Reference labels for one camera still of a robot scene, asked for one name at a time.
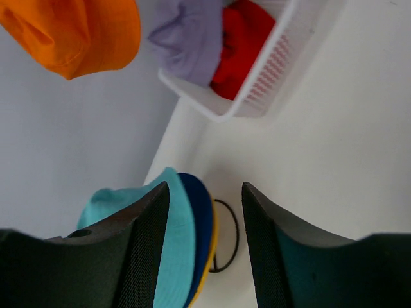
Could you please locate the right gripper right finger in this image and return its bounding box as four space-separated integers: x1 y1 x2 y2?
241 182 410 307

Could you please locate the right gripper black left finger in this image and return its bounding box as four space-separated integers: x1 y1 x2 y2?
1 182 169 307

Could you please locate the teal bucket hat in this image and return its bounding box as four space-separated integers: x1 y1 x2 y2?
77 167 196 307

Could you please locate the yellow bucket hat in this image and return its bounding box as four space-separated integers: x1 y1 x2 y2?
188 199 219 308

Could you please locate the dark blue bucket hat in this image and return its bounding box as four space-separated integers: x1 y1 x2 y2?
179 173 213 307

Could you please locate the orange bucket hat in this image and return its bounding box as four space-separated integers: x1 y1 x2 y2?
1 0 141 80

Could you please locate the lavender bucket hat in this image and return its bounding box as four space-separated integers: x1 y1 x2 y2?
148 0 224 87

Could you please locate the red bucket hat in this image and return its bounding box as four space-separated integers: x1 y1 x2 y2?
210 1 275 100

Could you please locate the white plastic bin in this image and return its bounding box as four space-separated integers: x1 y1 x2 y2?
158 1 346 123

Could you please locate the black wire hat stand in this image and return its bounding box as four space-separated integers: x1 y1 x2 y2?
209 198 240 273

